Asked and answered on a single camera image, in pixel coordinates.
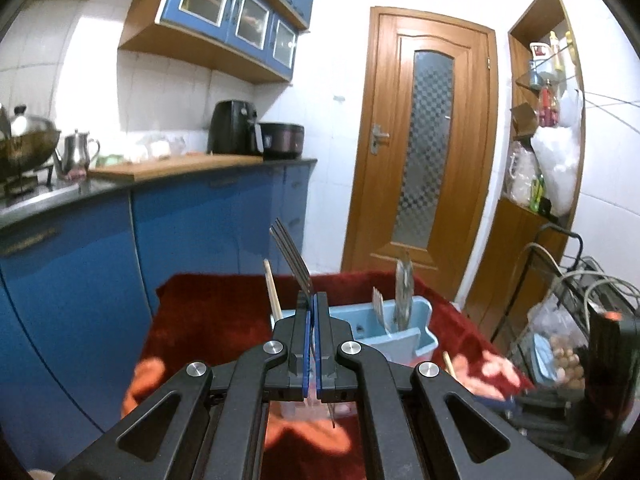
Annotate white plastic bag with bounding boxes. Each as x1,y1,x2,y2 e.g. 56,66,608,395
531,89,586,217

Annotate metal fork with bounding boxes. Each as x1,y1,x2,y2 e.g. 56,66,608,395
394,251,417,332
269,218,337,429

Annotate white plastic fork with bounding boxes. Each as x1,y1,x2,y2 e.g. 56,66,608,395
371,286,393,335

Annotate clear glass containers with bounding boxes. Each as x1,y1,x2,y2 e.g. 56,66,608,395
135,135,189,159

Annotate pile of eggs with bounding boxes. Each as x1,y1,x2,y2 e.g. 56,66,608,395
547,335,586,391

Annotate wooden door with glass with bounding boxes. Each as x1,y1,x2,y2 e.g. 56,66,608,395
341,6,499,301

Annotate light blue plastic container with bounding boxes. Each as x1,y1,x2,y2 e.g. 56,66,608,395
531,332,558,386

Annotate dark rice cooker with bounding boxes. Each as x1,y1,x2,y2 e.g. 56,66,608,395
257,122,305,159

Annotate metal kettle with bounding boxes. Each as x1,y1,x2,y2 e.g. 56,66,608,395
54,130,101,178

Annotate light blue utensil box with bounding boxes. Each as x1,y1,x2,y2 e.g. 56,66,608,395
270,295,440,418

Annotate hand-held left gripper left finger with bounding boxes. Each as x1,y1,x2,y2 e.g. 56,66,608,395
52,292,313,480

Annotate blue glass-door wall cabinet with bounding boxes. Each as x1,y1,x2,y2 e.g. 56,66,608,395
118,0,311,84

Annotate green bottle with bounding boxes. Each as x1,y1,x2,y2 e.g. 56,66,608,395
530,175,551,213

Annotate gas stove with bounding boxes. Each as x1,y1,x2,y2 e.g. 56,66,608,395
0,165,56,199

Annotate wok with metal lid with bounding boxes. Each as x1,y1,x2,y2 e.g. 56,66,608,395
0,104,62,171

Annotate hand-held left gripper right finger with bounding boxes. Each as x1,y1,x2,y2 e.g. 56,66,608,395
314,291,573,480

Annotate red sauce bottle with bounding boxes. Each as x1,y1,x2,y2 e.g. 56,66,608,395
539,85,559,128

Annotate wooden wall shelf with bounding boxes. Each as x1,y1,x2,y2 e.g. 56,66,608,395
507,0,583,311

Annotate clear plastic bag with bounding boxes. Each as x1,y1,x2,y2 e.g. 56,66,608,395
527,292,588,356

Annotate black metal rack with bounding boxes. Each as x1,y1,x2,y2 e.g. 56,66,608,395
492,222,640,411

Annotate wooden cutting board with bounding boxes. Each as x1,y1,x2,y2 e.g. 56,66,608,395
87,154,264,182

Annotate beige hose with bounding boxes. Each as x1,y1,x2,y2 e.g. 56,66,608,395
500,242,640,331

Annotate red printed blanket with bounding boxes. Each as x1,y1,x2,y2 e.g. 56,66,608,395
122,271,536,480

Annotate metal door handle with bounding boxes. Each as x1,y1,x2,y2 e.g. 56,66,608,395
370,124,390,155

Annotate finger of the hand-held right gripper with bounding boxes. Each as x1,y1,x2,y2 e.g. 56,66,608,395
472,391,531,418

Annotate blue base cabinets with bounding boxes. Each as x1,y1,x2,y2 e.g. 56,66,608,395
0,160,317,471

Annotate black air fryer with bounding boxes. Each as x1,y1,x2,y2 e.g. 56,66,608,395
207,100,263,156

